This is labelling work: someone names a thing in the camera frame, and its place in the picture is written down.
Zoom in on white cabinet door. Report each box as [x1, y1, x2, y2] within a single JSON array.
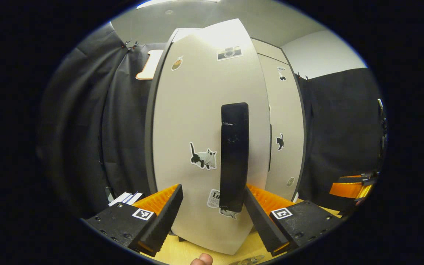
[[152, 18, 272, 255], [258, 53, 305, 202]]

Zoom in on white and grey cabinet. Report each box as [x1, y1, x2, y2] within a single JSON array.
[[145, 28, 306, 243]]

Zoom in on white paper sheets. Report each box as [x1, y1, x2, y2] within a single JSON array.
[[108, 191, 143, 207]]

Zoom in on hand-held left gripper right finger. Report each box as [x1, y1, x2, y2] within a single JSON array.
[[244, 183, 342, 258]]

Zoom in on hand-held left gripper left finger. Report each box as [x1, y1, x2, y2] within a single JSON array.
[[81, 183, 184, 257]]

